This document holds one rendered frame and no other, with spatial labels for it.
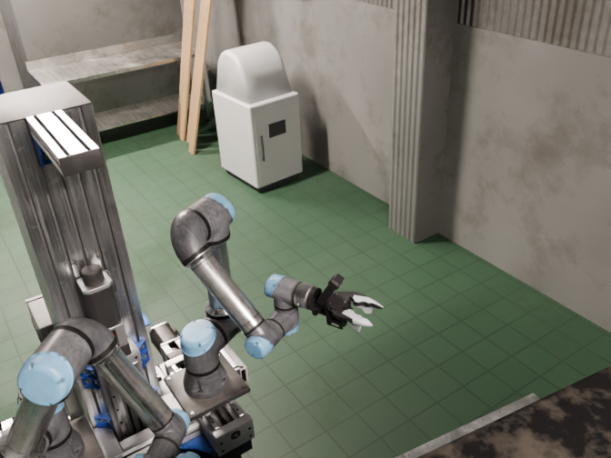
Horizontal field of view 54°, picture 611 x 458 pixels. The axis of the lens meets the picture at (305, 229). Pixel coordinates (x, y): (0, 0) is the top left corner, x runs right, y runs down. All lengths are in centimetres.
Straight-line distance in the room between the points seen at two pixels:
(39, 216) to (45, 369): 48
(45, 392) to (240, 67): 401
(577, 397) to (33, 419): 127
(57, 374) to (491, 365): 274
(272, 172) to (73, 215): 376
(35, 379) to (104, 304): 43
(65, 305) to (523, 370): 263
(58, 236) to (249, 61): 364
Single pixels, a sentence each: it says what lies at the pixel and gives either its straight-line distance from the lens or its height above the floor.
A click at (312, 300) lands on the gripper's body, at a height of 145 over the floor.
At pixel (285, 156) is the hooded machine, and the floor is 27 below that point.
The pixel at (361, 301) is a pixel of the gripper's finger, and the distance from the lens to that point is 175.
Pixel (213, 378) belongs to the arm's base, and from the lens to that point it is 208.
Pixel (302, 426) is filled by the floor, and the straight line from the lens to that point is 335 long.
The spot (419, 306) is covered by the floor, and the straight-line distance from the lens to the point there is 409.
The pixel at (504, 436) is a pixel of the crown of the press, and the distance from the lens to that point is 72.
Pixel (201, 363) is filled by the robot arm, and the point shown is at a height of 118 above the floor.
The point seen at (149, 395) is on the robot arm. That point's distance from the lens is 170.
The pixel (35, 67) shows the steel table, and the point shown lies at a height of 82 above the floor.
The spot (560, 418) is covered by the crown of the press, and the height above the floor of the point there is 201.
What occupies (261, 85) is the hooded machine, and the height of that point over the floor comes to 94.
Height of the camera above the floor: 255
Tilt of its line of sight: 31 degrees down
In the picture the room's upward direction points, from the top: 3 degrees counter-clockwise
